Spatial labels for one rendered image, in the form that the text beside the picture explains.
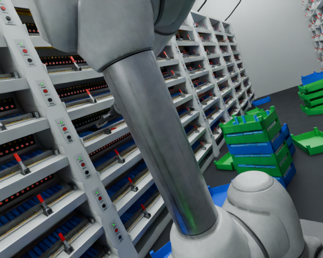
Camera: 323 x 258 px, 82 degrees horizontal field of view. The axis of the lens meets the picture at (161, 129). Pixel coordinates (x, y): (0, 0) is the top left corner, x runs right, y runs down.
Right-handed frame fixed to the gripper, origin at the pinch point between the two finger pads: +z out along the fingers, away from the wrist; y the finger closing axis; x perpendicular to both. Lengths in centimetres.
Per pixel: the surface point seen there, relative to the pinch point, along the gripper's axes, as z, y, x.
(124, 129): -3.5, -9.9, 9.6
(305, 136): -72, -121, 92
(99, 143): -3.0, 9.8, 10.1
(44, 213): 3, 45, 25
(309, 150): -73, -90, 90
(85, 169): -2.4, 23.4, 18.2
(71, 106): -0.8, 11.6, -14.6
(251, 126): -58, -52, 48
